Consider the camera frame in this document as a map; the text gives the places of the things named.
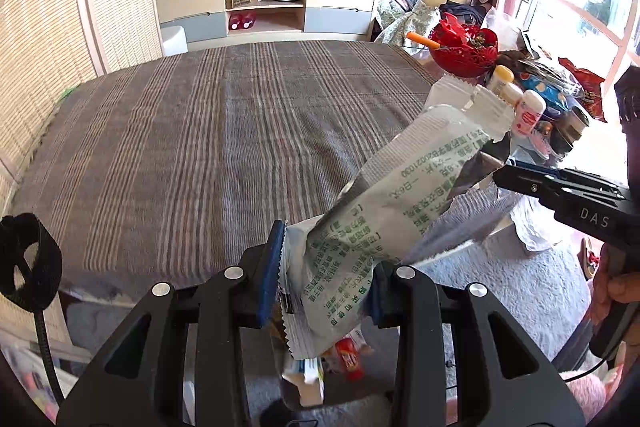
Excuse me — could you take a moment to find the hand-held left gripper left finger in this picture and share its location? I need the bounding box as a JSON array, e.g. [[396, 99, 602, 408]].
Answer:
[[56, 219, 289, 427]]

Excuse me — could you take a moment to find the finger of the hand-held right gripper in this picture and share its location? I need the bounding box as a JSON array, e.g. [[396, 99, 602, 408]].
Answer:
[[492, 167, 576, 214], [510, 160, 632, 198]]

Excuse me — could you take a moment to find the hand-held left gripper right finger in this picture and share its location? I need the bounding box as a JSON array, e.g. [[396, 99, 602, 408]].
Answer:
[[370, 262, 587, 427]]

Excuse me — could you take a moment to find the small red packet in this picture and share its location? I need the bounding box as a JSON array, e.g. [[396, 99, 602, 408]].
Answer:
[[334, 338, 367, 382]]

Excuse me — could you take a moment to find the white pouch wrapper green print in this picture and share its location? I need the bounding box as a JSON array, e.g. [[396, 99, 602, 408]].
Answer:
[[281, 76, 516, 360]]

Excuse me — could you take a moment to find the black trash bin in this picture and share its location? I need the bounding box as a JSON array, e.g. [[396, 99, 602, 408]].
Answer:
[[250, 322, 401, 427]]

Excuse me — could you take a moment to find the person's right hand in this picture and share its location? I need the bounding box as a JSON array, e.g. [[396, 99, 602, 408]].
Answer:
[[590, 244, 640, 333]]

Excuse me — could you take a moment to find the white bag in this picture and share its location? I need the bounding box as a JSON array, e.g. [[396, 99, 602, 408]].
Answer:
[[507, 197, 573, 254]]

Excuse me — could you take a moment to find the white bottle red label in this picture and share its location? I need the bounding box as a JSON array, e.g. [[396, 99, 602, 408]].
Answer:
[[512, 89, 547, 138]]

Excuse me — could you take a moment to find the pile of snack packets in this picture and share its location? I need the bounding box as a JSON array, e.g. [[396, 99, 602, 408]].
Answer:
[[500, 52, 608, 158]]

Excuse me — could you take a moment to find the cream bottle yellow cap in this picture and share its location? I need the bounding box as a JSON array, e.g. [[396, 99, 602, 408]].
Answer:
[[486, 65, 516, 95]]

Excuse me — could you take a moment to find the grey shaggy rug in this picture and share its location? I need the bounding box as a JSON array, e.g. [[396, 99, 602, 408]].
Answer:
[[65, 207, 601, 427]]

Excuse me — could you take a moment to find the red plastic basket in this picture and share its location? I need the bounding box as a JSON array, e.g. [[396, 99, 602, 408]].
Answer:
[[431, 13, 500, 78]]

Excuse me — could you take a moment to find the brown plaid blanket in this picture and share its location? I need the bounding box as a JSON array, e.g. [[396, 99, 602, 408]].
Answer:
[[10, 41, 521, 308]]

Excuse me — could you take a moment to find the floral patterned cloth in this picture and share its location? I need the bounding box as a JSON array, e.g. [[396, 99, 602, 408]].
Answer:
[[375, 0, 441, 45]]

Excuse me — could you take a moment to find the white stool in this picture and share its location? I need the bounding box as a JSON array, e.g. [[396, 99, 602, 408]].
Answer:
[[161, 26, 188, 56]]

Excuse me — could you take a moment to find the red bottles pack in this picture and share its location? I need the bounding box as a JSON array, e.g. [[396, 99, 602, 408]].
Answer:
[[229, 12, 257, 32]]

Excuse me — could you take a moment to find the beige TV cabinet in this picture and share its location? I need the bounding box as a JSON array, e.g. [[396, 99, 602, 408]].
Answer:
[[155, 0, 378, 50]]

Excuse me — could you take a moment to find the black velcro strap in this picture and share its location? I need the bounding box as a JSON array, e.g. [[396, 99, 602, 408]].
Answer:
[[0, 213, 63, 310]]

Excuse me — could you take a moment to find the black cable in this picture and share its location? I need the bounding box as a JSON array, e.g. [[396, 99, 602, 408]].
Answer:
[[34, 307, 66, 403]]

